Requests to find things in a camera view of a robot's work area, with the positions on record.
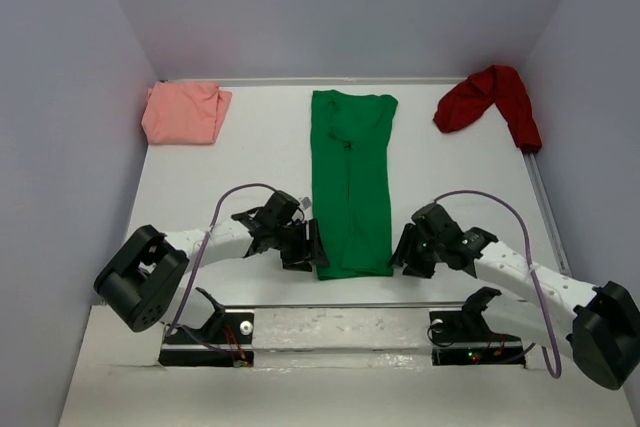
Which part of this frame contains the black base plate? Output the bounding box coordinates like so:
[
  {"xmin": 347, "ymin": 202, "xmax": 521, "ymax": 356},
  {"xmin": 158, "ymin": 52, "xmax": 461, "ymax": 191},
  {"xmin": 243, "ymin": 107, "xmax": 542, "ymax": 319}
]
[
  {"xmin": 426, "ymin": 310, "xmax": 526, "ymax": 367},
  {"xmin": 158, "ymin": 309, "xmax": 255, "ymax": 368}
]

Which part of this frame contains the folded pink t-shirt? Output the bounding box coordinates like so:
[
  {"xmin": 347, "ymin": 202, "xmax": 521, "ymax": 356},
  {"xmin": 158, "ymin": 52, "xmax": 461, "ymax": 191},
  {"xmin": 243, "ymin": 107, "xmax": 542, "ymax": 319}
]
[{"xmin": 141, "ymin": 81, "xmax": 232, "ymax": 145}]

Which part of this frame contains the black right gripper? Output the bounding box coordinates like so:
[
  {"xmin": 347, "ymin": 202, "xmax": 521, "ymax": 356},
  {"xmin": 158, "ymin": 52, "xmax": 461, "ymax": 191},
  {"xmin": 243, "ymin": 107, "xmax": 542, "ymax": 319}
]
[{"xmin": 386, "ymin": 222, "xmax": 442, "ymax": 278}]

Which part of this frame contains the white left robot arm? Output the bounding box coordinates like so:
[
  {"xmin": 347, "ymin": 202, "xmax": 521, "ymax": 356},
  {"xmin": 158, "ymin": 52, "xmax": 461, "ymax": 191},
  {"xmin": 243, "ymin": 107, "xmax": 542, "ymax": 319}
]
[{"xmin": 93, "ymin": 190, "xmax": 329, "ymax": 345}]

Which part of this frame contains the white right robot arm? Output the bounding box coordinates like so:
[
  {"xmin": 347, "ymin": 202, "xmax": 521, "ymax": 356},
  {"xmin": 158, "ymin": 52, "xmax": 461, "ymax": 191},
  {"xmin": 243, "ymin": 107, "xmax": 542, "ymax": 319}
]
[{"xmin": 388, "ymin": 202, "xmax": 639, "ymax": 390}]

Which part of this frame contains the green t-shirt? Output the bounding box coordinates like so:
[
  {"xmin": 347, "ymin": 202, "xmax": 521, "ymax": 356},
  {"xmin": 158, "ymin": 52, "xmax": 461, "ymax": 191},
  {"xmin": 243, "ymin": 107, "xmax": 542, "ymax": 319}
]
[{"xmin": 310, "ymin": 90, "xmax": 398, "ymax": 280}]

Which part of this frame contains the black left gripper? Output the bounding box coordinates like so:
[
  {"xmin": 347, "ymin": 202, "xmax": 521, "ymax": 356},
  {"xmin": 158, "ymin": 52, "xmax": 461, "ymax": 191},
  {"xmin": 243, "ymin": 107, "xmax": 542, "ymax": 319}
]
[{"xmin": 270, "ymin": 219, "xmax": 328, "ymax": 272}]

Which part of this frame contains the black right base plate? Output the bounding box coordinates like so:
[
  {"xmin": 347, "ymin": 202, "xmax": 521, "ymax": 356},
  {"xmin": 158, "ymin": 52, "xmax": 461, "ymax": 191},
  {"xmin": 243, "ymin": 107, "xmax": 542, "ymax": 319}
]
[{"xmin": 426, "ymin": 310, "xmax": 526, "ymax": 367}]

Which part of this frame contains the red t-shirt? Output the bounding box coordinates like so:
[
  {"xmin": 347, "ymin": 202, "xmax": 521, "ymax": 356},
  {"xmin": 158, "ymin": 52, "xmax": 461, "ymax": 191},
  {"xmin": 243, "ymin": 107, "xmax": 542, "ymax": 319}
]
[{"xmin": 433, "ymin": 65, "xmax": 543, "ymax": 153}]

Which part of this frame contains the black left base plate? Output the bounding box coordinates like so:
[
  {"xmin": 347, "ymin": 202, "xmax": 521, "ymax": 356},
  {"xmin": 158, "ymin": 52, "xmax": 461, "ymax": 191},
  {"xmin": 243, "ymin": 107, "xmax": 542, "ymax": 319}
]
[{"xmin": 158, "ymin": 309, "xmax": 255, "ymax": 368}]

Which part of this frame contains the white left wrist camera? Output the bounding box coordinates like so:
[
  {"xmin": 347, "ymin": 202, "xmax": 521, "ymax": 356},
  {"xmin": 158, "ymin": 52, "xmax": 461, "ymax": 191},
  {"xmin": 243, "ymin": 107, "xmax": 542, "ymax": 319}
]
[{"xmin": 298, "ymin": 197, "xmax": 312, "ymax": 211}]

